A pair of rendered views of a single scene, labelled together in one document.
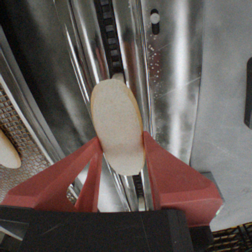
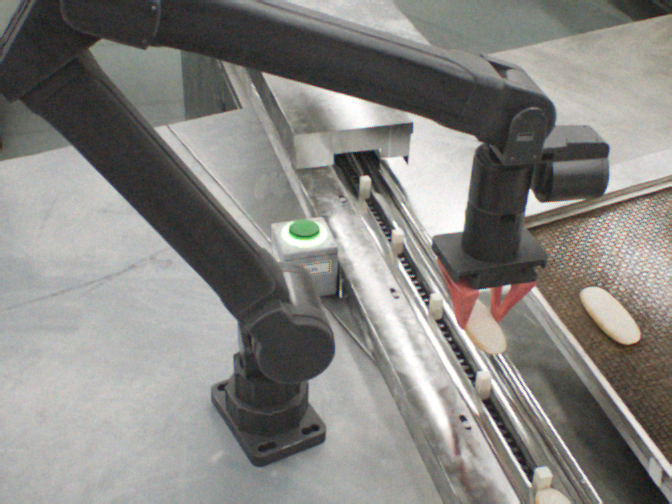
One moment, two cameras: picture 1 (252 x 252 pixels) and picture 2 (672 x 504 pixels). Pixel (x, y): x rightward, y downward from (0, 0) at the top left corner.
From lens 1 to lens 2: 0.89 m
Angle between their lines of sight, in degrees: 20
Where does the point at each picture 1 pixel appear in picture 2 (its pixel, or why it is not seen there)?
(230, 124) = not seen: hidden behind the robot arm
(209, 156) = not seen: hidden behind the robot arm
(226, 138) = not seen: hidden behind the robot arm
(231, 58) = (350, 436)
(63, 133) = (542, 342)
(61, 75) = (549, 403)
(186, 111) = (403, 365)
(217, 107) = (338, 388)
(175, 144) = (398, 333)
